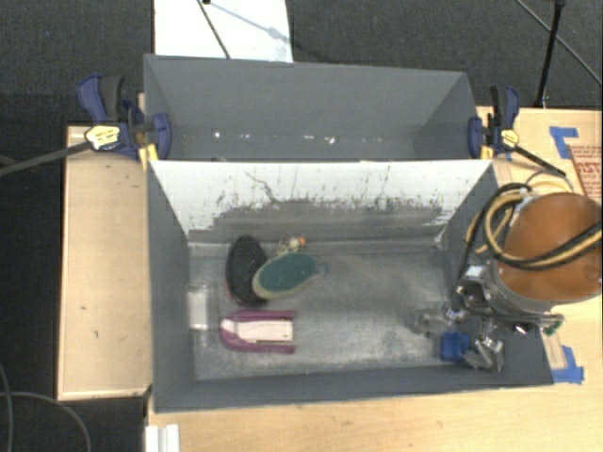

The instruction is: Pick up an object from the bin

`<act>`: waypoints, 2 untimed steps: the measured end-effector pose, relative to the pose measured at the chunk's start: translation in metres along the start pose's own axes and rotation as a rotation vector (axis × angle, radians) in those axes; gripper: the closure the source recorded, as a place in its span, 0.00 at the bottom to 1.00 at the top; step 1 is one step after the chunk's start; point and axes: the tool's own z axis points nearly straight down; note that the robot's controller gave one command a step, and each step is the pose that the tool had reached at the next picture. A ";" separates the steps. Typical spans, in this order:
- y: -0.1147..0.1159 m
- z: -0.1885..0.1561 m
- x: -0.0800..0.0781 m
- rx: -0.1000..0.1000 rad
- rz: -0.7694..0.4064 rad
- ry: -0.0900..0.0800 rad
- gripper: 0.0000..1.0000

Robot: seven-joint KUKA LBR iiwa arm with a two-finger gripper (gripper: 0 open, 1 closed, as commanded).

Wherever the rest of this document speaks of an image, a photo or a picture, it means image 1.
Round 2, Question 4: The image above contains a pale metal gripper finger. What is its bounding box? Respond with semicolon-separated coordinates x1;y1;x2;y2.
413;304;465;337
464;334;506;374

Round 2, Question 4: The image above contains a small blue block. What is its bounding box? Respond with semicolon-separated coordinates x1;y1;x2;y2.
439;331;473;363

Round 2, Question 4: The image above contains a grey metal bin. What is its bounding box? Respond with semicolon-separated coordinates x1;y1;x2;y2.
142;53;555;413

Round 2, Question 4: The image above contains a green and tan oval sponge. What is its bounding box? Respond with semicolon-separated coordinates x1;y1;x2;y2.
252;251;318;300

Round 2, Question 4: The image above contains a small toy with orange spot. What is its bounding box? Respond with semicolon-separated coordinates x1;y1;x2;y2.
276;235;308;256

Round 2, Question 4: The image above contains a purple and white stapler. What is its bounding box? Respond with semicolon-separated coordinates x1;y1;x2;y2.
218;309;297;355

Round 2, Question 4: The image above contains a black oval brush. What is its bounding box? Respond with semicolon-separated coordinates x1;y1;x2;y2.
224;234;270;308

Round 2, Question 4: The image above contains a clear plastic cup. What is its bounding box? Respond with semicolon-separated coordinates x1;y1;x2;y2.
187;283;214;333

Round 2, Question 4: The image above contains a pale wood board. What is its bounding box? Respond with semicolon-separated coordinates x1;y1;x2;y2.
56;124;155;402

